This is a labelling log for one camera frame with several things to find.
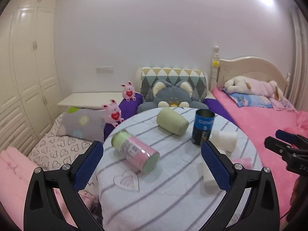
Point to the grey flower print pillow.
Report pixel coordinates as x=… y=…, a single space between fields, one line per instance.
x=83 y=125

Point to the striped tablecloth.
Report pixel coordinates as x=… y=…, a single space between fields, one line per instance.
x=173 y=192

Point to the white and pink plush dog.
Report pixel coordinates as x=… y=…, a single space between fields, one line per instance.
x=255 y=85

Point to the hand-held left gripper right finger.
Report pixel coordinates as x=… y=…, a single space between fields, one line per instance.
x=216 y=167

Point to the purple bed sheet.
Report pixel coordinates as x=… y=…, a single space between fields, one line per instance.
x=128 y=107

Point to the triangle pattern headboard cushion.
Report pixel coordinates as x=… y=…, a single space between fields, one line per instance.
x=178 y=75

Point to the pink bunny plush toy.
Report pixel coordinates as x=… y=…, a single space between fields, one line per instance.
x=113 y=114
x=128 y=92

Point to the small white table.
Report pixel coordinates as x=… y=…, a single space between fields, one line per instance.
x=89 y=98

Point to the white wall socket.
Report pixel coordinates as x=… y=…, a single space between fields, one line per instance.
x=104 y=69

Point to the blue cartoon print pillow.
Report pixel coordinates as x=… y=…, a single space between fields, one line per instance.
x=250 y=100

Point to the white wardrobe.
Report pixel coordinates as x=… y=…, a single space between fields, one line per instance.
x=26 y=77

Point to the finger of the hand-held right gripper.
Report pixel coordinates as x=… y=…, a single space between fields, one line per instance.
x=279 y=145
x=288 y=136

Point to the person's right forearm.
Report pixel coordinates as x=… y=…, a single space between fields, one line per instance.
x=300 y=197

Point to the pink printed pillow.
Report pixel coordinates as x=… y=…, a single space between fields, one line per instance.
x=284 y=102

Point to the grey cat cushion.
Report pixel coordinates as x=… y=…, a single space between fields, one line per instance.
x=166 y=95

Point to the cream bed headboard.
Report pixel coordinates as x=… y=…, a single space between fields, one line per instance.
x=250 y=67

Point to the pink fleece blanket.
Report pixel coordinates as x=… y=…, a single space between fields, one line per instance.
x=259 y=122

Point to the light curtain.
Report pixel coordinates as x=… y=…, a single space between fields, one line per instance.
x=300 y=60

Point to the yellow flower ornament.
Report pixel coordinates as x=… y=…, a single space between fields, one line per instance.
x=215 y=63

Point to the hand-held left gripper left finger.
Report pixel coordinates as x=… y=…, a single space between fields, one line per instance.
x=87 y=167

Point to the white cup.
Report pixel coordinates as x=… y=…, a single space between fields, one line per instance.
x=206 y=175
x=225 y=140

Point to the heart print bed sheet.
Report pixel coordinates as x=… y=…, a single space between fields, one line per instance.
x=57 y=149

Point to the pink and green cup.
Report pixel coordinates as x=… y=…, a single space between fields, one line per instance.
x=134 y=149

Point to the light green cup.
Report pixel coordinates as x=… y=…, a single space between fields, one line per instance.
x=172 y=121

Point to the light pink folded blanket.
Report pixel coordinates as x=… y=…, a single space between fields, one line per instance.
x=14 y=173

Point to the blue printed cup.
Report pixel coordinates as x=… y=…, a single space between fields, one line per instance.
x=202 y=127

